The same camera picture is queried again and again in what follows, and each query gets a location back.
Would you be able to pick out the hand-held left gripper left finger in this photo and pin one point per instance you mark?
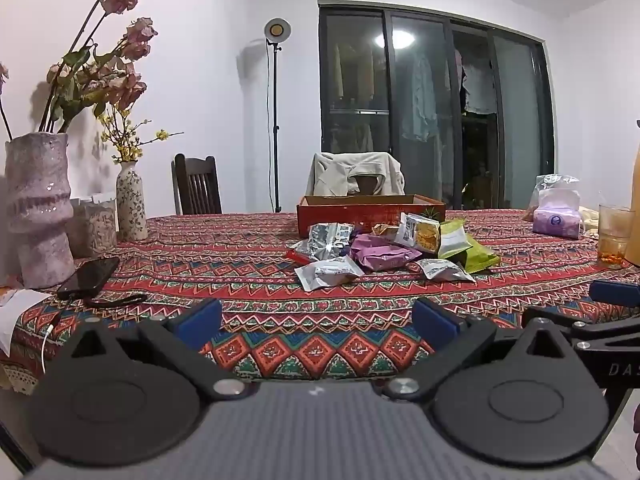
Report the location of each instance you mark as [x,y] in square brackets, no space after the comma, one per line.
[200,322]

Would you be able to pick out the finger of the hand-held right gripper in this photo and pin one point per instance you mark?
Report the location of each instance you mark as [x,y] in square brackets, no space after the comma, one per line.
[555,317]
[615,292]

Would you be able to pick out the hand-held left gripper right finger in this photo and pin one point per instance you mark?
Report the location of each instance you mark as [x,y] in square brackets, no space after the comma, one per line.
[435,320]

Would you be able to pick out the olive green snack packet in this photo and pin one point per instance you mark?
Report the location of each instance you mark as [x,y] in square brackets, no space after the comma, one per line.
[480,260]

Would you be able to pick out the light green snack packet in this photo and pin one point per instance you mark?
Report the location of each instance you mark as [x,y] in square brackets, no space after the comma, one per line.
[452,240]

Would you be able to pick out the pink snack packet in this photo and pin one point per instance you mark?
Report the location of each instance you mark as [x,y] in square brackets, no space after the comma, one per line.
[385,260]
[372,245]

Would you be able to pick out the white and yellow snack packet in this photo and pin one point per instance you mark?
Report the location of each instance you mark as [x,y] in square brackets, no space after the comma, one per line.
[385,230]

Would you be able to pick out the silver snack packet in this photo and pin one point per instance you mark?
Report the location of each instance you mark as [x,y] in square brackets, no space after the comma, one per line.
[327,240]

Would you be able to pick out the red cardboard box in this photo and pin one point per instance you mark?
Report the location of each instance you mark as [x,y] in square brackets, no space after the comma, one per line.
[350,207]

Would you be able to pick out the glass cup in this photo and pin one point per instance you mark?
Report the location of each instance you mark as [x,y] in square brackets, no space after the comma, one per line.
[616,232]

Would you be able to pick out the purple tissue pack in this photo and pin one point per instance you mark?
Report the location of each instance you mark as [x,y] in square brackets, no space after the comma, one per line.
[557,220]

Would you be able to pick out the red snack packet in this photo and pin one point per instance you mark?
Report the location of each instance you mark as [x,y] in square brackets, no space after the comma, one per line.
[299,257]

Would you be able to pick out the black smartphone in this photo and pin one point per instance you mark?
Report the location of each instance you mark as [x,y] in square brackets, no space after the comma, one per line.
[90,277]

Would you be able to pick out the clear plastic bag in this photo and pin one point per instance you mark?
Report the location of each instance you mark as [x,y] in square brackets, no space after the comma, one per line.
[555,182]

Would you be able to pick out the dark wooden chair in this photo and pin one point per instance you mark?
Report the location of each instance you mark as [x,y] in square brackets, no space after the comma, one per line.
[197,190]

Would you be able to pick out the small floral vase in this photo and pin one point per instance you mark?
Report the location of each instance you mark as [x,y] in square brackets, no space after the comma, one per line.
[131,205]

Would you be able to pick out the clear storage jar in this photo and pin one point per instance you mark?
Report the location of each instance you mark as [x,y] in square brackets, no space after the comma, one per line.
[95,230]

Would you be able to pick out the brown chair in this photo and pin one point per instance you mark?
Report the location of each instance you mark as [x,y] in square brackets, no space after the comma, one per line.
[367,185]

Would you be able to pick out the beige jacket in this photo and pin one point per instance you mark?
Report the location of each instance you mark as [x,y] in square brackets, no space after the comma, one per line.
[335,172]

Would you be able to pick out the white paper sheet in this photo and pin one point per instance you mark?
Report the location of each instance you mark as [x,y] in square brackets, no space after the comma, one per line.
[15,315]

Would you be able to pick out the yellow flower sprigs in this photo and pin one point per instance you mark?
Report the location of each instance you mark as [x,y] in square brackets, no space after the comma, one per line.
[125,145]

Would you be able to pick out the large pink ceramic vase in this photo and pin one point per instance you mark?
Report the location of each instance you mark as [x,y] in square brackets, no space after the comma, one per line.
[40,210]

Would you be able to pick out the pale blue hanging shirt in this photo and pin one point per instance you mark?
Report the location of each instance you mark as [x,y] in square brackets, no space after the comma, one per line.
[420,95]

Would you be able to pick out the white hanging garment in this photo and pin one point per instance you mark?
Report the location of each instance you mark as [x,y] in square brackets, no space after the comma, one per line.
[480,90]

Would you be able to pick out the glass sliding door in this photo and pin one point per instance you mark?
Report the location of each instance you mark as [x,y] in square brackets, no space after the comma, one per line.
[360,85]

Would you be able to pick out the dried pink roses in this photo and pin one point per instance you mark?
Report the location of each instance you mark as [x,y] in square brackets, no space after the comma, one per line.
[140,35]

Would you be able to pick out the black floor lamp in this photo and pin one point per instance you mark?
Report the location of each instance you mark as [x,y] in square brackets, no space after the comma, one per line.
[277,30]

